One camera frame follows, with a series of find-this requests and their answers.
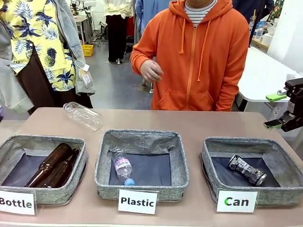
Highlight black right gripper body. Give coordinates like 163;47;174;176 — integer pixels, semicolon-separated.
280;77;303;133

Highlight crushed black can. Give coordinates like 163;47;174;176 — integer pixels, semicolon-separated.
227;154;267;186

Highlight plastic water bottle pink label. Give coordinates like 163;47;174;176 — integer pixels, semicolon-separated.
110;146;136;186

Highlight slim brown glass bottle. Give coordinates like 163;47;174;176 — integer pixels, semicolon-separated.
42;148;80;189

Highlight wide brown glass bottle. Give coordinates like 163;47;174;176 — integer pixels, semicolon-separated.
24;142;73;188

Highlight person right forearm orange sleeve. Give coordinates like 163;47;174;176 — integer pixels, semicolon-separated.
129;46;158;77

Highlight person left forearm orange sleeve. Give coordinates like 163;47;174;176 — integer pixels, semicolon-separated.
215;47;250;112

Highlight grey basket can label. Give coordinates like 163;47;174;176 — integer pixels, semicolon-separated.
200;136;303;208

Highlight white sign Can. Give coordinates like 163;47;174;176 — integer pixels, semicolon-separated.
215;190;259;213

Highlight grey basket plastic label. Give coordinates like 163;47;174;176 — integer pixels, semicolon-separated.
94;129;190;203

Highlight grey basket bottle label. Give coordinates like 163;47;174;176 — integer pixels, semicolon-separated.
0;134;89;206

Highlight person right hand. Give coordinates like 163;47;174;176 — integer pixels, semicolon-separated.
140;60;164;83

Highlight white table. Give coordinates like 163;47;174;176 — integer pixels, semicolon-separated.
236;46;303;119

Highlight white paper roll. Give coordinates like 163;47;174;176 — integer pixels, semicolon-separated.
263;33;273;47

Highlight black pole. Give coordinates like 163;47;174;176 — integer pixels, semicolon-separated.
249;9;258;45

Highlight person in orange hoodie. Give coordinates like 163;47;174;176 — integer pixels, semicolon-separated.
129;0;250;112

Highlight person in dark clothes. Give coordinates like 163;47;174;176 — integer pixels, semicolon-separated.
233;0;275;24

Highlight blue hanging garment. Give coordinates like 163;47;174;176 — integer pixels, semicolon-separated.
135;0;170;36

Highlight white sign Plastic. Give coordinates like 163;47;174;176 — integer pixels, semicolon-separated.
117;189;159;216

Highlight person cream top black trousers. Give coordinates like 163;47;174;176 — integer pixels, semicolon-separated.
104;0;134;64

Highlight clear plastic bottle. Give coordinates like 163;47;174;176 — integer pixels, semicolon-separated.
62;101;104;132

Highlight paper tag on jacket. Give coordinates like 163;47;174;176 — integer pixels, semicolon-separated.
75;60;93;88

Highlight yellow plastic crate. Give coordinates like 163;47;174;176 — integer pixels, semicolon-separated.
81;44;94;57

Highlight wooden background desk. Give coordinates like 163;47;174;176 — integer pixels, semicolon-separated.
74;16;89;46

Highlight person yellow floral shirt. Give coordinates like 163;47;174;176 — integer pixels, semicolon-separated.
0;0;96;116

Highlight white sign Bottle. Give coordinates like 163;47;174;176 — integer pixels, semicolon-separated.
0;189;37;216

